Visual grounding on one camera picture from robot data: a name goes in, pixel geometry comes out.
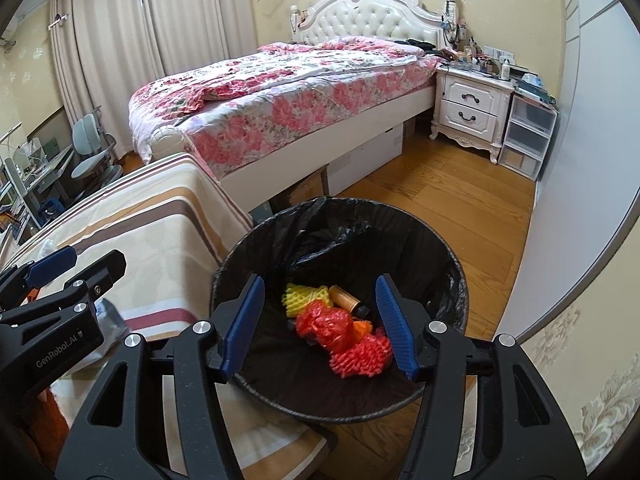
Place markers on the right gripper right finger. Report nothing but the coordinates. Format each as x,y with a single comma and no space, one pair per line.
520,430

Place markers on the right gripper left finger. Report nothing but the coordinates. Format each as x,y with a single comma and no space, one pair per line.
120,430

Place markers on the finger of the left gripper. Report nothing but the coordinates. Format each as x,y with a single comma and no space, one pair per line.
75,302
17,282

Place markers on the grey white milk powder pouch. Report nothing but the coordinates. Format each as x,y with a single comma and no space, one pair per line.
113,329

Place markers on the red foam net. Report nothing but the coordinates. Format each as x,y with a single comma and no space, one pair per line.
369,357

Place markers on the red plastic bag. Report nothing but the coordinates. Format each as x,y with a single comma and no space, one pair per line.
333,328

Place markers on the yellow foam net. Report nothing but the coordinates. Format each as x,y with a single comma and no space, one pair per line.
297,297

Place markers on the white tissue ball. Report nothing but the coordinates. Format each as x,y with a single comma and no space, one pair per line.
48,248

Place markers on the orange snack bag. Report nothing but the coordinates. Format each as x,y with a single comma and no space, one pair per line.
362,328

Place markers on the black lined trash bin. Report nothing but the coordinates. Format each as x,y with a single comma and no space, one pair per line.
319,351

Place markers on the study desk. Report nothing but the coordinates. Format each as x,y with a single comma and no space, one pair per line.
30,173

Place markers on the grey blue desk chair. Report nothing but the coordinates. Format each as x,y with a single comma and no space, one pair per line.
98,165

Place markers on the white wardrobe door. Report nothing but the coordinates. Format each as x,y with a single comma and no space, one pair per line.
589,189

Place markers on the floral bedding bed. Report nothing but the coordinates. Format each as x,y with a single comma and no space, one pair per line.
262,122

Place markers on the beige curtains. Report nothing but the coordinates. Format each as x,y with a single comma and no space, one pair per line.
105,50

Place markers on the white storage box under bed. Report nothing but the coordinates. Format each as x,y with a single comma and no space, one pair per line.
357,164

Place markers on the translucent plastic drawer unit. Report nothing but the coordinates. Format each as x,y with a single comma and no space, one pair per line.
527,136

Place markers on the white two-drawer nightstand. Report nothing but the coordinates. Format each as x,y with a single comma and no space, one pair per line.
471,109

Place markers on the white tufted headboard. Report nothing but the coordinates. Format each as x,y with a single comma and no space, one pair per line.
382,19

